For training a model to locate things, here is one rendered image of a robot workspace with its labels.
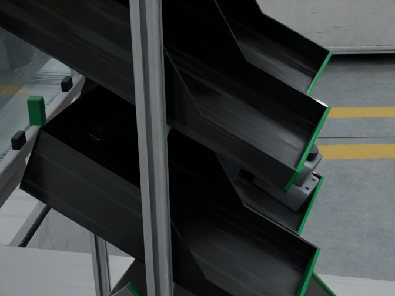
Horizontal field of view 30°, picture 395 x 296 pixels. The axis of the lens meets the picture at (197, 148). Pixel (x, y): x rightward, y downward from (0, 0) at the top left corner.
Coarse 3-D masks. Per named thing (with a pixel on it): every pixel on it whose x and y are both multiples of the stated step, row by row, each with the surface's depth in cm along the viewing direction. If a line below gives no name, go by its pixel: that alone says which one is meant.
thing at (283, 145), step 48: (0, 0) 60; (48, 0) 59; (96, 0) 57; (192, 0) 68; (48, 48) 61; (96, 48) 59; (192, 48) 70; (240, 48) 69; (192, 96) 58; (240, 96) 68; (288, 96) 69; (240, 144) 58; (288, 144) 64
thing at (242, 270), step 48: (96, 96) 76; (48, 144) 65; (96, 144) 78; (192, 144) 75; (48, 192) 68; (96, 192) 66; (192, 192) 78; (192, 240) 72; (240, 240) 75; (288, 240) 76; (192, 288) 67; (240, 288) 70; (288, 288) 72
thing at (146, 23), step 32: (160, 0) 54; (160, 32) 55; (160, 64) 55; (160, 96) 56; (160, 128) 57; (160, 160) 58; (160, 192) 60; (160, 224) 61; (96, 256) 106; (160, 256) 63; (96, 288) 108; (160, 288) 64
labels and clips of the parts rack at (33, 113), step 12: (72, 84) 89; (36, 96) 79; (36, 108) 78; (36, 120) 79; (24, 132) 75; (12, 144) 74; (24, 168) 78; (12, 180) 76; (0, 192) 73; (12, 192) 76; (0, 204) 73
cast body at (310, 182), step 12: (312, 156) 82; (312, 168) 82; (252, 180) 86; (300, 180) 83; (312, 180) 85; (276, 192) 85; (288, 192) 84; (300, 192) 83; (288, 204) 85; (300, 204) 84
